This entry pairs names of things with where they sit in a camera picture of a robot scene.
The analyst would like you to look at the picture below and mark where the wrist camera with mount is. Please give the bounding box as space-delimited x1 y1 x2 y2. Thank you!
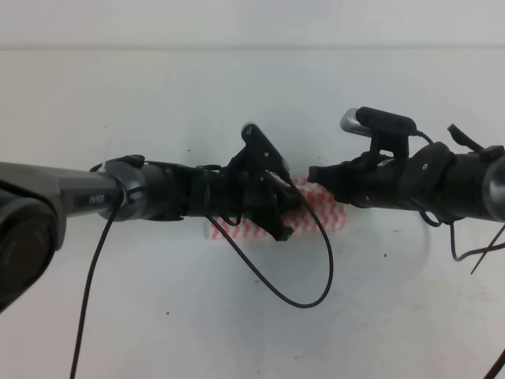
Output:
340 107 417 159
241 122 291 183

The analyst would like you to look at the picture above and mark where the black camera cable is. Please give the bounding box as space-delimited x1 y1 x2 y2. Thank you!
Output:
69 173 335 379
406 129 505 276

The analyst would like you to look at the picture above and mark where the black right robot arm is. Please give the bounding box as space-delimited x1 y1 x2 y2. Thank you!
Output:
308 125 504 223

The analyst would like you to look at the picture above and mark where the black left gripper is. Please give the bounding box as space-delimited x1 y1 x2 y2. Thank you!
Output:
189 156 302 242

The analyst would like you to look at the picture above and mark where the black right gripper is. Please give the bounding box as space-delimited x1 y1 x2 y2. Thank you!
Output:
307 155 414 209

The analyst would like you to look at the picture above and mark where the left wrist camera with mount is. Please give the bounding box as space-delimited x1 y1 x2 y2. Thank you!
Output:
241 122 291 183

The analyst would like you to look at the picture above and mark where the pink white wavy striped towel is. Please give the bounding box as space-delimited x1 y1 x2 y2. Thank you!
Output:
204 173 347 241

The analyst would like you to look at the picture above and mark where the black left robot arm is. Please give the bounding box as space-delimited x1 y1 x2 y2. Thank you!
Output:
1 156 301 308

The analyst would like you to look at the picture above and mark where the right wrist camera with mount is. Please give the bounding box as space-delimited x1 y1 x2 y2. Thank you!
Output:
340 107 417 159

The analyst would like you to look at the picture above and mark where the black left camera cable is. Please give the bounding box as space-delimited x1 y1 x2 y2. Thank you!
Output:
69 173 335 379

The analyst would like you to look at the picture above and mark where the black right camera cable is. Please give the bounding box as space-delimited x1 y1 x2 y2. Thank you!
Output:
406 129 505 276

